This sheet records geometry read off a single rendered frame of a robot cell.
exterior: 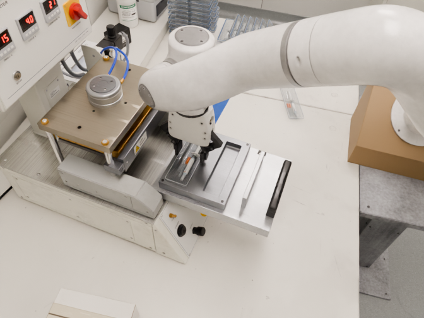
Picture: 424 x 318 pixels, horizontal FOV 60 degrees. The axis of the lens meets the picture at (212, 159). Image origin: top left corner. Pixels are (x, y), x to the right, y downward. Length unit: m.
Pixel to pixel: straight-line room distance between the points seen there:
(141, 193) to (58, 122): 0.24
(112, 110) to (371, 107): 0.80
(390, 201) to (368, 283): 0.77
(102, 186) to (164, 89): 0.35
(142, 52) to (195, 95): 1.00
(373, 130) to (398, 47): 0.84
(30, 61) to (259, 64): 0.53
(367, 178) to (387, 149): 0.11
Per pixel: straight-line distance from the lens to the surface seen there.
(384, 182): 1.32
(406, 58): 0.45
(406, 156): 1.30
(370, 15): 0.46
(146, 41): 1.64
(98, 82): 0.89
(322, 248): 1.11
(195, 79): 0.58
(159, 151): 1.01
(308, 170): 1.25
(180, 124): 0.80
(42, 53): 0.91
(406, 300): 2.05
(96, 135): 0.82
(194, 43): 0.66
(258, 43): 0.54
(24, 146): 1.11
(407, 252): 2.17
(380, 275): 2.02
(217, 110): 1.38
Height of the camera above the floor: 1.70
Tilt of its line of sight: 51 degrees down
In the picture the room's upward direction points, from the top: 4 degrees clockwise
